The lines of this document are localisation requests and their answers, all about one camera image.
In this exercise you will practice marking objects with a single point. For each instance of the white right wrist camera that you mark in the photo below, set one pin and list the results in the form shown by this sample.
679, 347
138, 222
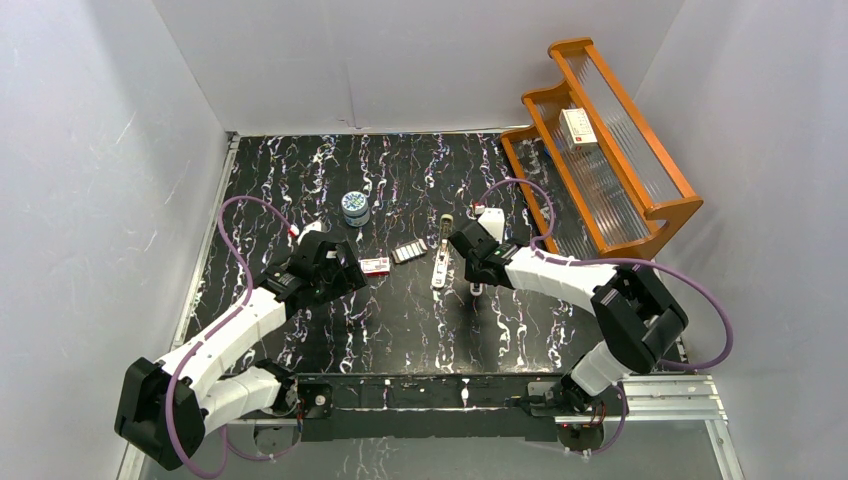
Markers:
492, 219

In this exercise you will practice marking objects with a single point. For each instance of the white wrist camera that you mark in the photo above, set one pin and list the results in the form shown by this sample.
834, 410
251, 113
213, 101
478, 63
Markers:
299, 233
492, 219

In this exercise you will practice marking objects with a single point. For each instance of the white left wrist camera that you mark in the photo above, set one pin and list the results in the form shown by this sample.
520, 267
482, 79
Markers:
299, 233

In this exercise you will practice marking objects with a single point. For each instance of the grey staple tray insert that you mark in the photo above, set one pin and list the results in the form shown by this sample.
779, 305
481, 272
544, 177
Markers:
409, 251

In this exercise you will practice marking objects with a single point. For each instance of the white red staple box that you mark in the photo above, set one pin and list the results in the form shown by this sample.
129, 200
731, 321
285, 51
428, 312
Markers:
375, 266

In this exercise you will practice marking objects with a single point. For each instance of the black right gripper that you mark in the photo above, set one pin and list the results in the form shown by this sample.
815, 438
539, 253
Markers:
469, 273

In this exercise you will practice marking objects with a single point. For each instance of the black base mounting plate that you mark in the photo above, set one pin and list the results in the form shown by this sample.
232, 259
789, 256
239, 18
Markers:
348, 406

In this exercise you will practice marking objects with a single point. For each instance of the blue white round tin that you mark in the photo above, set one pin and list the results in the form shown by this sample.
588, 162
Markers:
355, 208

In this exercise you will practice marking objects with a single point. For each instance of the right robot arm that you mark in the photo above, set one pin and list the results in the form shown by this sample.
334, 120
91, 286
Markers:
638, 317

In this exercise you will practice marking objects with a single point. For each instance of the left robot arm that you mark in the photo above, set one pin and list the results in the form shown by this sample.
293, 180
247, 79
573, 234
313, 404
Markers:
168, 406

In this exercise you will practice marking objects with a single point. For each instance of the orange wooden shelf rack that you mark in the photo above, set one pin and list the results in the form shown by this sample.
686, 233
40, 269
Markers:
625, 198

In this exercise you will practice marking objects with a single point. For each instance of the cream white stapler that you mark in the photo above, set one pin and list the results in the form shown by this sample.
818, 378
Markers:
442, 259

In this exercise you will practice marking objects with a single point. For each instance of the white red box on shelf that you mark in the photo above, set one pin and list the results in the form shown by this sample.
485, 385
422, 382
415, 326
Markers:
577, 130

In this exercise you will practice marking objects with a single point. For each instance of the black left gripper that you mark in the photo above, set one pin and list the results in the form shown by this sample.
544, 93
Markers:
346, 266

